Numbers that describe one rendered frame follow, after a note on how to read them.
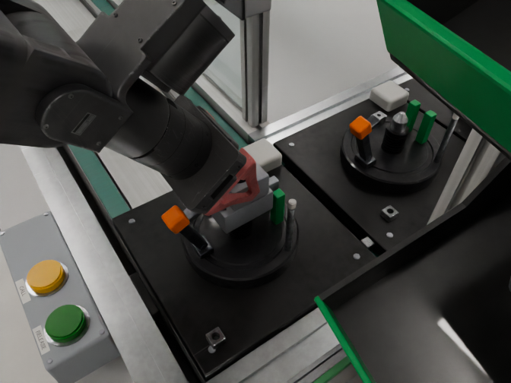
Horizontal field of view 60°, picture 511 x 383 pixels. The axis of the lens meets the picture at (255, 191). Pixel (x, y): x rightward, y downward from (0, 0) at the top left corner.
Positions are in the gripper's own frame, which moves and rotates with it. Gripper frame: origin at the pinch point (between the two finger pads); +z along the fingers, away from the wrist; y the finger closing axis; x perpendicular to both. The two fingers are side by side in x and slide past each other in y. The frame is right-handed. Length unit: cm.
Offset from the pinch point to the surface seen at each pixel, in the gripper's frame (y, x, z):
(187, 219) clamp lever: -0.8, 6.0, -3.2
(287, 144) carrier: 10.2, -5.7, 17.5
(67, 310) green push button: 2.6, 23.0, -4.1
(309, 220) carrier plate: -2.8, -0.7, 13.7
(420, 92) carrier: 7.8, -26.8, 33.2
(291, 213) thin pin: -5.9, -1.1, 2.9
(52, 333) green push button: 0.8, 24.7, -5.4
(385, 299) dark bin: -21.9, -3.9, -13.0
